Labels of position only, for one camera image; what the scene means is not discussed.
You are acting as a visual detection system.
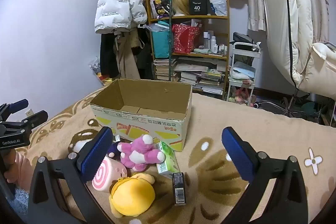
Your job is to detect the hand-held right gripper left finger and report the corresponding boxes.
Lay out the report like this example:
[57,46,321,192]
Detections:
[28,126,113,224]

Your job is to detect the stack of brown books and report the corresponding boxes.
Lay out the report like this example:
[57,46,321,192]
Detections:
[154,57,177,81]

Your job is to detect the red gift bag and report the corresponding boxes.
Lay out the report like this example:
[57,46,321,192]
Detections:
[172,24,202,54]

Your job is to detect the pile of magazines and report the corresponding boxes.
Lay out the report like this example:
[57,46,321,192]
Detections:
[175,60,225,94]

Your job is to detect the yellow plush toy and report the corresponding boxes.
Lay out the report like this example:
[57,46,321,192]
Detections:
[109,173,156,216]

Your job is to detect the black pink printed bag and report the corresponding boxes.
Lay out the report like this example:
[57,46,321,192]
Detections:
[149,0,172,18]

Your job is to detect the person's left hand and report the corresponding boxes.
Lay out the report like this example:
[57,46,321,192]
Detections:
[4,149,33,189]

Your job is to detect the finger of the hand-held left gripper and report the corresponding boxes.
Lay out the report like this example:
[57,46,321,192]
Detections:
[0,99,29,122]
[0,110,49,132]

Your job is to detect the white trolley cart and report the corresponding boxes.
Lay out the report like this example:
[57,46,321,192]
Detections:
[226,42,262,104]

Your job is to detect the green tissue packet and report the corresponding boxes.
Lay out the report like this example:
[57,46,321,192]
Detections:
[155,141,180,174]

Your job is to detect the group of cosmetic bottles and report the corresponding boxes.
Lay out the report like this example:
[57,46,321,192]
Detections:
[202,31,229,54]

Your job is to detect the chair base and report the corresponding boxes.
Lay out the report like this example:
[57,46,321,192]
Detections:
[255,94,310,117]

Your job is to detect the blonde wig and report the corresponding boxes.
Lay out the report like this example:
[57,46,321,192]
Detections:
[172,0,191,16]

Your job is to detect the printed cardboard box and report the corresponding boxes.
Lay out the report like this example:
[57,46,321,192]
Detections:
[90,79,193,152]

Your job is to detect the clear bag of small things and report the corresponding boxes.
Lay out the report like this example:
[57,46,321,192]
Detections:
[89,57,101,75]

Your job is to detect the pink bear plush toy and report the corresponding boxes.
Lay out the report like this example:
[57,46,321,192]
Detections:
[117,134,166,171]

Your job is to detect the black hanging coat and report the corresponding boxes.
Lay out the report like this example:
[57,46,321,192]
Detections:
[100,30,121,78]

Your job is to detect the purple plush toy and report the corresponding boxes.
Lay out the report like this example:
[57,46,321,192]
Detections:
[106,142,124,160]

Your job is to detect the wooden shelf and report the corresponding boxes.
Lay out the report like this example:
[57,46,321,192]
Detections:
[146,0,231,101]

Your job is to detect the beige patterned blanket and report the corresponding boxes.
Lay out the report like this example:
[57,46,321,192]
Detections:
[25,86,336,224]

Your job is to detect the pink swirl roll plush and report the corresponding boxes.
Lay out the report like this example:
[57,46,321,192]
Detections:
[92,156,128,193]

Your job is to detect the blue white folded cloth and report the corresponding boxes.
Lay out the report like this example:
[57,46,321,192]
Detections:
[230,61,256,80]

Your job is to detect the green pole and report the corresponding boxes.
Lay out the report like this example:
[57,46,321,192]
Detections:
[169,0,174,81]

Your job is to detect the black carton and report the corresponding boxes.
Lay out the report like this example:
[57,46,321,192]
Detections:
[188,0,208,15]

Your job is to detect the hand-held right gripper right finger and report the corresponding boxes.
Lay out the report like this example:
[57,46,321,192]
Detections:
[221,127,309,224]

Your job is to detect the teal paper bag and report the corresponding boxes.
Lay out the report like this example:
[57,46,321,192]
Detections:
[151,21,171,59]

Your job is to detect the small black box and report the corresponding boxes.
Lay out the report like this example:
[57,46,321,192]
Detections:
[172,172,187,206]

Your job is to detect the beige canvas tote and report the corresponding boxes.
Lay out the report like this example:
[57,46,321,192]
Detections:
[115,29,143,80]

